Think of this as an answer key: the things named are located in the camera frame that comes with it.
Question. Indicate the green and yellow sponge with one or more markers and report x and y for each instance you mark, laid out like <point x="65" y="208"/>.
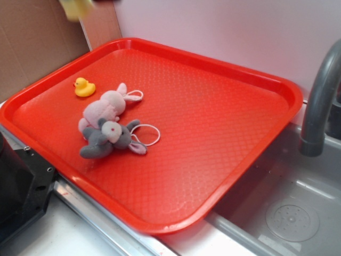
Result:
<point x="76" y="9"/>

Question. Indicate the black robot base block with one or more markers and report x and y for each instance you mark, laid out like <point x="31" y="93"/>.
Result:
<point x="27" y="181"/>

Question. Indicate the red plastic tray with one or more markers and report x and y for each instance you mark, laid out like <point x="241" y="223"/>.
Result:
<point x="215" y="119"/>

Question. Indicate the grey plush bunny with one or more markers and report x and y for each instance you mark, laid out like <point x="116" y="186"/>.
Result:
<point x="112" y="136"/>

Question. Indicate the pink plush bunny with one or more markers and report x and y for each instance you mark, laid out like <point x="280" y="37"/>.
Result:
<point x="109" y="106"/>

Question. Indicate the yellow rubber duck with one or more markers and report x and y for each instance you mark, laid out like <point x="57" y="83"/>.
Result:
<point x="83" y="88"/>

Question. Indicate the grey plastic sink basin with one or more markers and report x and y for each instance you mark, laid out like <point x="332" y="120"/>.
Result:
<point x="281" y="172"/>

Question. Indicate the grey curved faucet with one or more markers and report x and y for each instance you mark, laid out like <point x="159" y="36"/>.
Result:
<point x="322" y="114"/>

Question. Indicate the round sink drain cover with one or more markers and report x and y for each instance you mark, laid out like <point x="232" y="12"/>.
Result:
<point x="292" y="221"/>

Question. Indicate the brown cardboard panel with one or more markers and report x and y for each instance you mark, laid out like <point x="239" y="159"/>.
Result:
<point x="36" y="39"/>

